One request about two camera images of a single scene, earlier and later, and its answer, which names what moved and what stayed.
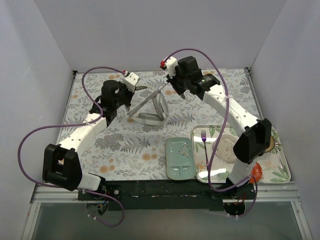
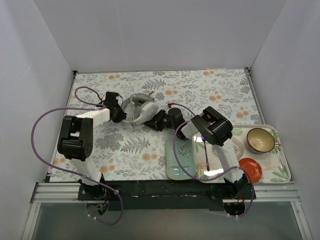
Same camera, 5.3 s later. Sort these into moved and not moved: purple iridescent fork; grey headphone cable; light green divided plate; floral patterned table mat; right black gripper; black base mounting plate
Moved: grey headphone cable; right black gripper
Not moved: floral patterned table mat; light green divided plate; black base mounting plate; purple iridescent fork
